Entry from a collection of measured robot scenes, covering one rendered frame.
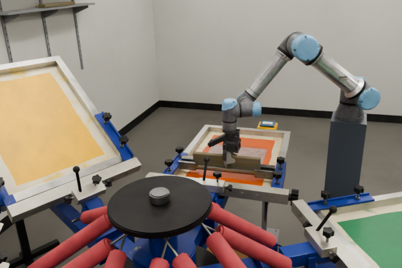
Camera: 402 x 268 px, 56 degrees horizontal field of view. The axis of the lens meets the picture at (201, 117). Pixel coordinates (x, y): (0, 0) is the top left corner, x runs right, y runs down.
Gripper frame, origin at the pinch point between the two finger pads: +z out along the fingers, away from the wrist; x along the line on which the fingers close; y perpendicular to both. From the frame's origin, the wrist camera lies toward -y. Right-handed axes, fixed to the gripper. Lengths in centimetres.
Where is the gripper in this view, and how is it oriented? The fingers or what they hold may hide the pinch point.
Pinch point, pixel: (226, 164)
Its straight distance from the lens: 198.7
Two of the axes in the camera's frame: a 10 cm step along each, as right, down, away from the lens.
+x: 2.9, -3.4, 9.0
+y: 9.6, 0.6, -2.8
